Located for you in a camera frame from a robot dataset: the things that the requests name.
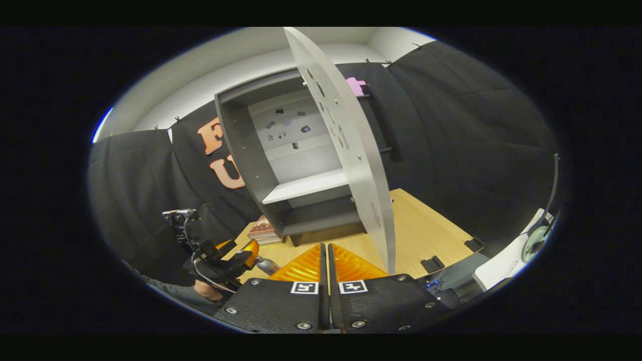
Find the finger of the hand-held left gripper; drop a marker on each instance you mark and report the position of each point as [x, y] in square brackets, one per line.
[251, 253]
[226, 244]

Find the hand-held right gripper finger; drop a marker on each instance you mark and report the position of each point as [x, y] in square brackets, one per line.
[335, 308]
[324, 306]

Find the white bottle pink label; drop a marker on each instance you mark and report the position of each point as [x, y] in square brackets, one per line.
[268, 265]

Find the grey cabinet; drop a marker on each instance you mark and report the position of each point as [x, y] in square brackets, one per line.
[241, 145]

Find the white cabinet door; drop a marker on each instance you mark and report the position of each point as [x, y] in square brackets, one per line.
[361, 175]

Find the white book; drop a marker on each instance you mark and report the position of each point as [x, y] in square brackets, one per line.
[268, 239]

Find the brown cover book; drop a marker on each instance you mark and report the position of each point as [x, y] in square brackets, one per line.
[262, 228]

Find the black table clamp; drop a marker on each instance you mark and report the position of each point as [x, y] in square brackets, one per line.
[474, 244]
[432, 263]

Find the black backdrop cloth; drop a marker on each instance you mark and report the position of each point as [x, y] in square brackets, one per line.
[451, 140]

